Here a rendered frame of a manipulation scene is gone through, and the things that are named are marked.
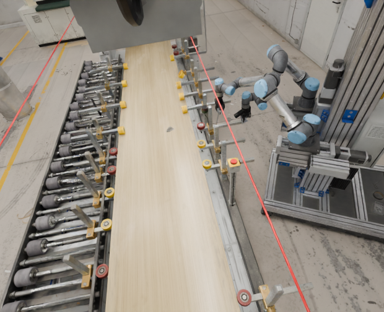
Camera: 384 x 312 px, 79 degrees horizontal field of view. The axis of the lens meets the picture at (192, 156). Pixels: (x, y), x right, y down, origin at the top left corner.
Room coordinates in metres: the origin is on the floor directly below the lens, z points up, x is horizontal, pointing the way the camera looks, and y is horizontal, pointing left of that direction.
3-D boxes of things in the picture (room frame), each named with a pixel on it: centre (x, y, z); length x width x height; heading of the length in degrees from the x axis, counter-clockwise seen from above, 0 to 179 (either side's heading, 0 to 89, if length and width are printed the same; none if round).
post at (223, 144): (1.23, -0.25, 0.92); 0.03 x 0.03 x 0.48; 3
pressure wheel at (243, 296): (0.26, -0.17, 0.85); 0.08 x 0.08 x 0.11
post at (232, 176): (0.97, -0.27, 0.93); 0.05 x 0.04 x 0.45; 3
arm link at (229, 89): (1.72, -0.40, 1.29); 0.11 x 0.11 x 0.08; 36
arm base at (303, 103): (1.68, -1.11, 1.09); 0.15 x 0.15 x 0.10
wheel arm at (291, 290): (0.27, -0.36, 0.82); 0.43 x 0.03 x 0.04; 93
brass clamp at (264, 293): (0.25, -0.30, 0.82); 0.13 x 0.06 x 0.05; 3
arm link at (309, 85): (1.68, -1.11, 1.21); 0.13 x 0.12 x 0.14; 3
